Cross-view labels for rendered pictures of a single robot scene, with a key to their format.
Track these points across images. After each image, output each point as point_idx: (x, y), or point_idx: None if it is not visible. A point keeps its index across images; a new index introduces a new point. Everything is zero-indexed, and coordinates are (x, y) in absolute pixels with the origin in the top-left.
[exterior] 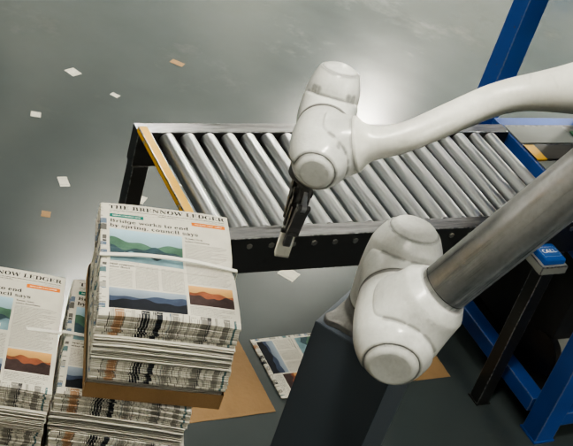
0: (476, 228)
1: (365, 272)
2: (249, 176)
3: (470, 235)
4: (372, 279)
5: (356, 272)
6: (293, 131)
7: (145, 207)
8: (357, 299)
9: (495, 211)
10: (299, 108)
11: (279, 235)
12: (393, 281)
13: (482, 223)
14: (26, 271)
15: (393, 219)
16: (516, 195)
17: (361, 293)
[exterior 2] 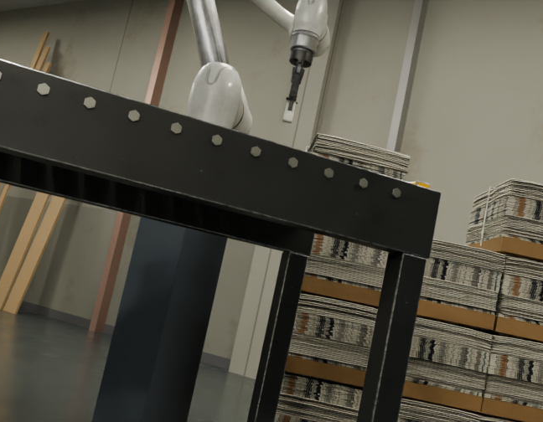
0: (224, 43)
1: (242, 103)
2: None
3: (225, 48)
4: (242, 101)
5: (235, 113)
6: (329, 35)
7: (378, 147)
8: (246, 115)
9: (220, 31)
10: (326, 24)
11: (294, 109)
12: (243, 90)
13: (223, 40)
14: (441, 240)
15: (234, 69)
16: (218, 18)
17: (246, 111)
